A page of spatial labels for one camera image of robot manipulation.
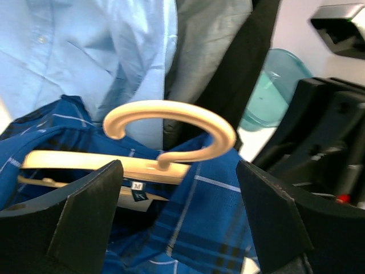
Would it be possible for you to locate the black shirt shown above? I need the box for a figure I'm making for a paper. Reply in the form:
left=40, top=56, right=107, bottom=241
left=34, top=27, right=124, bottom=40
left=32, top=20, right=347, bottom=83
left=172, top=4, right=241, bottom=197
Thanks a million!
left=162, top=0, right=283, bottom=151

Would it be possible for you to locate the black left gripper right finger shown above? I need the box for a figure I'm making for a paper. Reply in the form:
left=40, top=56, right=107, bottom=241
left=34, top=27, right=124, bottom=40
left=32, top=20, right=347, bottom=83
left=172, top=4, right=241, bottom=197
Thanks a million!
left=236, top=160, right=364, bottom=273

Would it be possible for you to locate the beige hanger of plaid shirt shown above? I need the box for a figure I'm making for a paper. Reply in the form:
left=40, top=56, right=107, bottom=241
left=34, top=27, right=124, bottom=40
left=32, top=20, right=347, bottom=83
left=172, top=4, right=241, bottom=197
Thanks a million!
left=17, top=99, right=237, bottom=202

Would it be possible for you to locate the light blue shirt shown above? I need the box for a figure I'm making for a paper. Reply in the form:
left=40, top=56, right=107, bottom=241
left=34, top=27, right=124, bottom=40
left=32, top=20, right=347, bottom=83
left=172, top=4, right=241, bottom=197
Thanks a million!
left=0, top=0, right=179, bottom=149

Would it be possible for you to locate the blue plaid shirt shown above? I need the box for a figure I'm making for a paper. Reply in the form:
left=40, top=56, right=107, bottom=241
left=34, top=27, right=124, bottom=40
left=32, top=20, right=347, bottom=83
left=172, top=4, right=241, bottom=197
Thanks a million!
left=1, top=96, right=257, bottom=273

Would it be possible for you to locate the grey shirt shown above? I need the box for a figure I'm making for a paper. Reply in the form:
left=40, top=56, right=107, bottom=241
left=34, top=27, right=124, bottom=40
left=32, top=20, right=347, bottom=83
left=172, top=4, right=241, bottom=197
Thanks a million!
left=165, top=0, right=253, bottom=104

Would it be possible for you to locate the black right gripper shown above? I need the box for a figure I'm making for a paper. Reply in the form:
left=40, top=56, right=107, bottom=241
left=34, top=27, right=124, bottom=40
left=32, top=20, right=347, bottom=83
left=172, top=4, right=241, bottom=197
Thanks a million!
left=253, top=77, right=364, bottom=206

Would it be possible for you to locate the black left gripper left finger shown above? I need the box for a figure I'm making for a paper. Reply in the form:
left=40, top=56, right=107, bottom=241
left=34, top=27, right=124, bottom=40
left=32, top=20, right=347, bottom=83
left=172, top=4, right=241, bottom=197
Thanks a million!
left=1, top=160, right=123, bottom=273

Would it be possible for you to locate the teal transparent plastic tray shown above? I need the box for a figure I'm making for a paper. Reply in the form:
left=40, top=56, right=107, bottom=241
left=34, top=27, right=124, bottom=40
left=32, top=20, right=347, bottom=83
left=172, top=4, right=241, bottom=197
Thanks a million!
left=240, top=49, right=313, bottom=132

